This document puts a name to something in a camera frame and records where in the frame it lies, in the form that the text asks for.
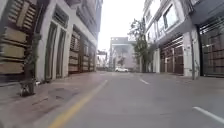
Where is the white car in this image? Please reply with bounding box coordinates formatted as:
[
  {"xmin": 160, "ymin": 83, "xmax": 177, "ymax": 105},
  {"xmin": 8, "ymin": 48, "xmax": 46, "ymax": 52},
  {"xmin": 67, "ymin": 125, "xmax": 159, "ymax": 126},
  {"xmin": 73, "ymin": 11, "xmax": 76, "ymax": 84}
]
[{"xmin": 114, "ymin": 67, "xmax": 129, "ymax": 73}]

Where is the grey building with canopy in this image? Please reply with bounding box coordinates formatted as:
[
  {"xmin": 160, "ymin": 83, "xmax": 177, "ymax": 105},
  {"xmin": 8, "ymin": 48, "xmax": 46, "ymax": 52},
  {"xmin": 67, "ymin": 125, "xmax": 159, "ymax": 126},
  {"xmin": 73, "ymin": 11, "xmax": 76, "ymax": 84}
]
[{"xmin": 108, "ymin": 36, "xmax": 138, "ymax": 72}]

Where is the building with wooden slat doors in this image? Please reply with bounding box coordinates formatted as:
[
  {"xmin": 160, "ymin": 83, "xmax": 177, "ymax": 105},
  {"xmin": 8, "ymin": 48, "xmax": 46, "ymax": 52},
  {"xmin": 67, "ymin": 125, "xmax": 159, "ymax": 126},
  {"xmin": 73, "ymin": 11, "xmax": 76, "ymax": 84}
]
[{"xmin": 0, "ymin": 0, "xmax": 104, "ymax": 84}]

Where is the grey building with gates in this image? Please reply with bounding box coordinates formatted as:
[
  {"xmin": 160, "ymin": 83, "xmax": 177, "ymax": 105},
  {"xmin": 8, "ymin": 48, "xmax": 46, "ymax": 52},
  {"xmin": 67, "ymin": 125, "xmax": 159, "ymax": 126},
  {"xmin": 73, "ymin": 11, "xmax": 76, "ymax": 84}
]
[{"xmin": 142, "ymin": 0, "xmax": 224, "ymax": 80}]

